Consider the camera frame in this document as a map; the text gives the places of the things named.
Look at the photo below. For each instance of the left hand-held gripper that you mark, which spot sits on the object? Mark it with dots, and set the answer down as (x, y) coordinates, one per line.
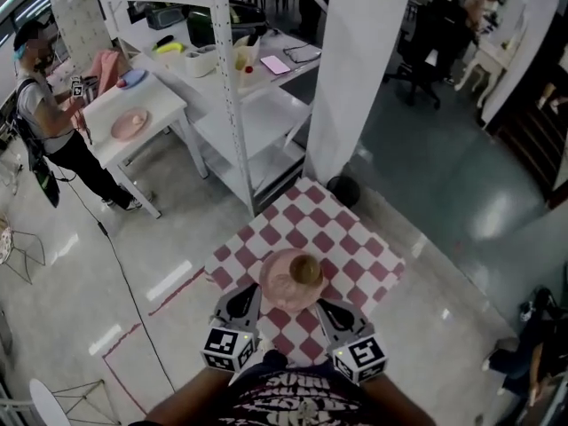
(222, 342)

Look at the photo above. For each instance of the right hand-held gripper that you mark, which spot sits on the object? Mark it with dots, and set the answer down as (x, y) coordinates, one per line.
(366, 353)

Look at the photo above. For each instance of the pink plate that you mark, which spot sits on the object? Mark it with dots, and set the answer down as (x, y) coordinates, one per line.
(126, 127)
(277, 282)

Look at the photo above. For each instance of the small brown bowl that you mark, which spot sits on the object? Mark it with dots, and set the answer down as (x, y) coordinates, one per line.
(305, 270)

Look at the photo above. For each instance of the small light blue piece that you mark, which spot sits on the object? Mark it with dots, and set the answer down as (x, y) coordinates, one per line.
(133, 78)

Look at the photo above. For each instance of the person's right forearm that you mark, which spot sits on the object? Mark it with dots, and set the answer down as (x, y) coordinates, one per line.
(395, 404)

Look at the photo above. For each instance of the person's left forearm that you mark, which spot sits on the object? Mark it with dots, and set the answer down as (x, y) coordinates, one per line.
(191, 397)

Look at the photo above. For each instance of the person's white shoe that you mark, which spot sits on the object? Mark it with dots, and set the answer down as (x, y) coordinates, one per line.
(266, 343)

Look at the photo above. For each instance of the person's dark trousers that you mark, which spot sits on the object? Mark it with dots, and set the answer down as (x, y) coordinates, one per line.
(275, 360)

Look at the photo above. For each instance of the person's dark printed shirt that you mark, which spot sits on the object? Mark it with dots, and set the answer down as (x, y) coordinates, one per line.
(288, 397)

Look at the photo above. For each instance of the red white checkered tablecloth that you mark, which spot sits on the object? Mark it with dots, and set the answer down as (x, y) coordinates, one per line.
(310, 220)

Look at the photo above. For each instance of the black round bin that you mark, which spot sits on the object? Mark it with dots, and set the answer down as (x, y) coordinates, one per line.
(344, 191)

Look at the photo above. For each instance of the white metal shelf rack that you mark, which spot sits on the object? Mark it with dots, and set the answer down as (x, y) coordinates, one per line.
(257, 122)

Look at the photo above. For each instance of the white round side table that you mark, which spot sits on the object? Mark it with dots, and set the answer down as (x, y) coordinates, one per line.
(44, 402)

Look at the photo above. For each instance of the white square table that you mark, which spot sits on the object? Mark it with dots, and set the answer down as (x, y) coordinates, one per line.
(151, 100)

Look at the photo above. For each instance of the white pillar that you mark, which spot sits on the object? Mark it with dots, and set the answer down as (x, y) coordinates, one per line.
(350, 82)

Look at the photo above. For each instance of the pink tablet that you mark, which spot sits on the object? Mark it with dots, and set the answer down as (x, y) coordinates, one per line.
(275, 64)

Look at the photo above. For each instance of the black glasses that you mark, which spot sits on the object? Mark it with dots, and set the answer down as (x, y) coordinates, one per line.
(293, 53)

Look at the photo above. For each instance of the dark wooden staircase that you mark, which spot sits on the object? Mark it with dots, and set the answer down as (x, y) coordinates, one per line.
(532, 136)

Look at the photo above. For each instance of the yellow banana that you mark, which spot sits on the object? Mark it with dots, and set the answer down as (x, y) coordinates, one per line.
(171, 48)

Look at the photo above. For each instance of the pink cloth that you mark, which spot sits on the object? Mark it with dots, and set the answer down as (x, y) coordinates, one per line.
(106, 69)

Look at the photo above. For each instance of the dark green bag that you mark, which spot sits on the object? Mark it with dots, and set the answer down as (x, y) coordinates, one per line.
(199, 29)

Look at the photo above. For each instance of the black bag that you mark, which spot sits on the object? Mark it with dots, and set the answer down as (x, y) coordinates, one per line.
(248, 16)

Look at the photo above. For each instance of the grey radio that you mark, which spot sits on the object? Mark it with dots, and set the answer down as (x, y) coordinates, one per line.
(164, 18)

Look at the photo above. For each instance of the white desk with curved legs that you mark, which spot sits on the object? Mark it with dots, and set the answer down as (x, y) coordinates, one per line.
(497, 58)

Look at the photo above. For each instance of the black office chair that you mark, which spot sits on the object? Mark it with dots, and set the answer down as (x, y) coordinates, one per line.
(439, 29)

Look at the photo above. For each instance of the white pegboard panel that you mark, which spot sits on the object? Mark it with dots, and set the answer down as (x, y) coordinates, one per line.
(84, 25)

